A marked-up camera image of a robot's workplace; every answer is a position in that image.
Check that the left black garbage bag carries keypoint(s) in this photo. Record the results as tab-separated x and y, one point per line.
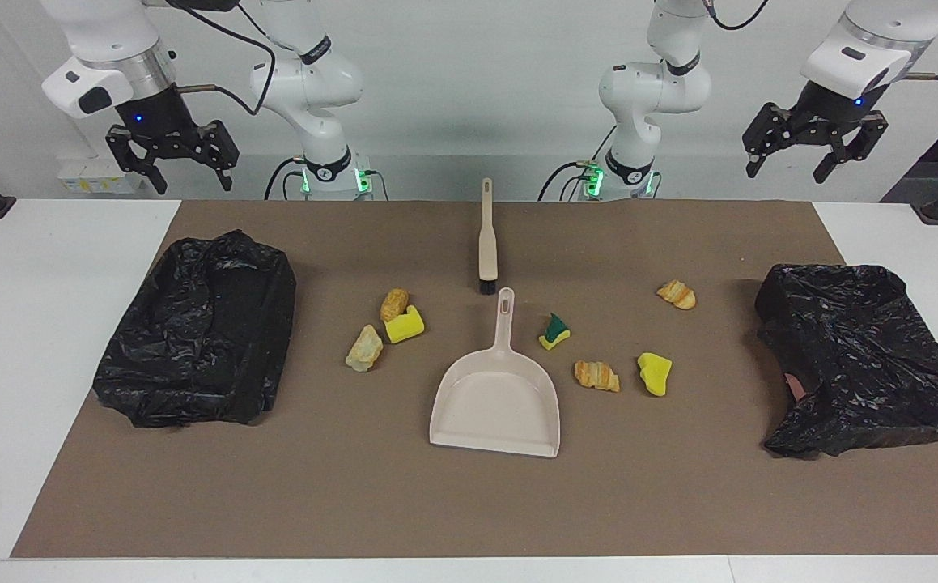
865	364

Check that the right black garbage bag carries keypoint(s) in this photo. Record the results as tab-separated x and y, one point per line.
193	340

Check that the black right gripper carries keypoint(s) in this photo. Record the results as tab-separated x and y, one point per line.
157	113

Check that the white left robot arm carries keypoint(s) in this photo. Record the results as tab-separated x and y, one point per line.
655	89

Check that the golden croissant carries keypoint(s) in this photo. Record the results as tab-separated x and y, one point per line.
596	376
676	294

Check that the pale bread chunk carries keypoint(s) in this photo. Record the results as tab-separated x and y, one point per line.
364	350

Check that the brown bread roll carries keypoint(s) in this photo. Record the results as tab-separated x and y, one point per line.
393	305

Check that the brown table mat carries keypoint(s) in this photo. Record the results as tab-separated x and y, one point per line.
436	502

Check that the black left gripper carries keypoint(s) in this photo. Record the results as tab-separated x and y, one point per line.
829	104

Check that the white wall socket box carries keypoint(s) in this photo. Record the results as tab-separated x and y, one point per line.
96	178

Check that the black garbage bag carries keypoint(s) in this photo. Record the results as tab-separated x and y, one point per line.
865	364
193	340

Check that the beige plastic dustpan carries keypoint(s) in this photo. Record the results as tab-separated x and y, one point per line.
493	405

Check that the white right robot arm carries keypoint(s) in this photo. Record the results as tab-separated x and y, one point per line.
307	81

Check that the yellow sponge piece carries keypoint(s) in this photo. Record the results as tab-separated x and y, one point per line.
405	327
655	374

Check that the beige hand brush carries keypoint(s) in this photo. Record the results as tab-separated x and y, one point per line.
488	251

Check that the green and yellow sponge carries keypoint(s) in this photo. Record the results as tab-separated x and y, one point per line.
554	332

